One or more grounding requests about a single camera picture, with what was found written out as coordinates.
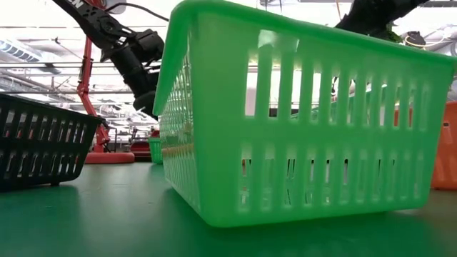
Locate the red desk lamp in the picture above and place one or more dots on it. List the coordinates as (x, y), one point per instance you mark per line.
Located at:
(85, 89)

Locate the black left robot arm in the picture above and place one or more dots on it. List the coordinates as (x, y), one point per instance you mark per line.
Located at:
(132, 68)

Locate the red tool cart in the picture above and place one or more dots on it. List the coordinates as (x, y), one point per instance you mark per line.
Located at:
(140, 147)

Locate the orange slotted plastic basket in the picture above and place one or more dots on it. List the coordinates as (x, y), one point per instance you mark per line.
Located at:
(446, 150)

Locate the green slotted plastic basket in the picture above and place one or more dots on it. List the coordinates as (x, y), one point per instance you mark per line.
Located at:
(221, 142)
(156, 151)

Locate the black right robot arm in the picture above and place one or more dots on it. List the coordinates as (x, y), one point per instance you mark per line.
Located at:
(375, 14)

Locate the grey ceiling air duct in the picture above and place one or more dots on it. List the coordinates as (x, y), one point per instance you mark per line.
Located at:
(21, 53)

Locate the black slotted plastic basket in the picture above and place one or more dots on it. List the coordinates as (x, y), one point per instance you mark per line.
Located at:
(43, 142)

